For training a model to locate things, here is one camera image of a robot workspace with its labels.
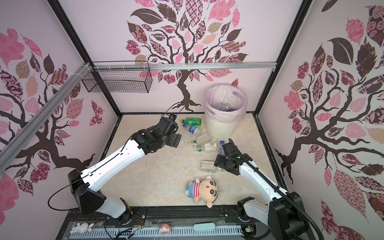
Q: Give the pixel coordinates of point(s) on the white bunny figurine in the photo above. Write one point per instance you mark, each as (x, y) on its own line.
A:
(82, 228)

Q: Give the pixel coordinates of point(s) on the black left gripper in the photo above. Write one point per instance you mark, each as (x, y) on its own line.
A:
(175, 140)

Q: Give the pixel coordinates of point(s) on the aluminium rail left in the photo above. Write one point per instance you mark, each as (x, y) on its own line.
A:
(11, 150)

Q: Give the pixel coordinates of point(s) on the red white small figurine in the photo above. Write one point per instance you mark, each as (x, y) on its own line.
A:
(165, 229)

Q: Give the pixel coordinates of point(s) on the clear bottle green band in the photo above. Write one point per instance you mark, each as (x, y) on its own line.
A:
(200, 139)

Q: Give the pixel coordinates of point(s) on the white bin pink liner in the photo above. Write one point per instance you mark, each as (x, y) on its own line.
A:
(224, 106)

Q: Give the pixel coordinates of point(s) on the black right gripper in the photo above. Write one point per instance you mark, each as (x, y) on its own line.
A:
(222, 157)

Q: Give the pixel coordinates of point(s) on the teal eraser block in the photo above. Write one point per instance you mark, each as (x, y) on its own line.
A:
(204, 227)

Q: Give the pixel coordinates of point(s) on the cartoon boy plush doll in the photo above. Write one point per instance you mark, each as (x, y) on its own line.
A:
(206, 190)

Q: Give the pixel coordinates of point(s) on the green bottle at back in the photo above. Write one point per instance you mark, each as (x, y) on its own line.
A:
(192, 121)

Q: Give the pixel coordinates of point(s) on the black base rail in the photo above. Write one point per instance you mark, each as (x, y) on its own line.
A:
(175, 216)

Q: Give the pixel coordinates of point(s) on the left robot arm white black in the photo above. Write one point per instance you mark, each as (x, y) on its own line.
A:
(86, 185)

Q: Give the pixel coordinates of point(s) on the Pocari Sweat blue bottle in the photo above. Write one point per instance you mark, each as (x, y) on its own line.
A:
(193, 129)

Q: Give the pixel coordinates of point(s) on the blue label water bottle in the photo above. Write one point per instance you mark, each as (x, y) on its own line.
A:
(221, 149)

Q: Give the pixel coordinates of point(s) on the black wire basket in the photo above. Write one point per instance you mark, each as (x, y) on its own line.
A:
(119, 77)

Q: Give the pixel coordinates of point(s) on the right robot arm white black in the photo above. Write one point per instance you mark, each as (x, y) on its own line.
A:
(283, 212)

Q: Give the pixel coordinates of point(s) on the clear bottle green cap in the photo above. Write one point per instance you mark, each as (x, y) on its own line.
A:
(208, 167)

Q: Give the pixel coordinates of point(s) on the white cable duct strip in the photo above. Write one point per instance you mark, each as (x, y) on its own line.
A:
(153, 232)

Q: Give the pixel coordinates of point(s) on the aluminium rail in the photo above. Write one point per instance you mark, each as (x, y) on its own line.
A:
(11, 150)
(204, 66)

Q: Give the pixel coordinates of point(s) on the aluminium rail back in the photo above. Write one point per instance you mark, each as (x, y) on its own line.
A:
(204, 66)

